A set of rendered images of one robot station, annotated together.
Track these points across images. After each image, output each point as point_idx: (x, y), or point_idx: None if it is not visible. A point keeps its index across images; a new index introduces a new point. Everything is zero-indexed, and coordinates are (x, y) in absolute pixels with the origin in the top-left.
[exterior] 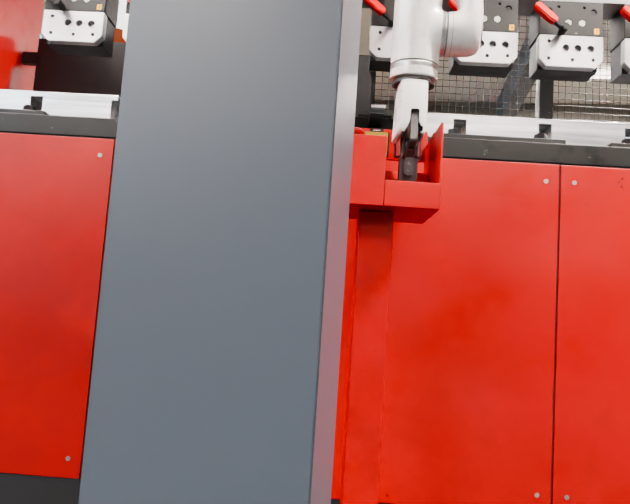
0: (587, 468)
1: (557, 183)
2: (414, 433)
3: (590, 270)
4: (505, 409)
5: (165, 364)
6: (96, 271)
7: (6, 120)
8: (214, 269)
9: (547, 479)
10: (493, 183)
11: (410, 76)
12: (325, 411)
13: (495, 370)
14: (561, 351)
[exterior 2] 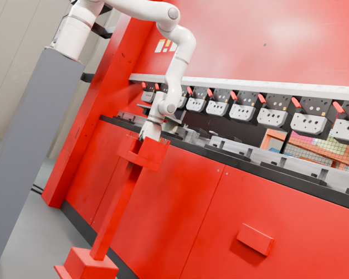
0: None
1: (221, 172)
2: (148, 251)
3: (217, 213)
4: (172, 257)
5: None
6: (114, 168)
7: (117, 122)
8: (1, 146)
9: None
10: (203, 166)
11: (149, 120)
12: (8, 177)
13: (175, 240)
14: (195, 243)
